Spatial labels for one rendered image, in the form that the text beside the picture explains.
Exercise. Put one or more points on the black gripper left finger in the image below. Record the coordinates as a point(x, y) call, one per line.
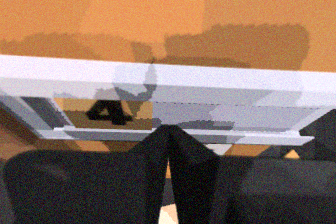
point(131, 182)

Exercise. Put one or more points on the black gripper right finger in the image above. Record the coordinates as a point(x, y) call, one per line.
point(203, 181)

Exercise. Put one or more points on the white paper label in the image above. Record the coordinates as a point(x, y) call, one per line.
point(220, 149)

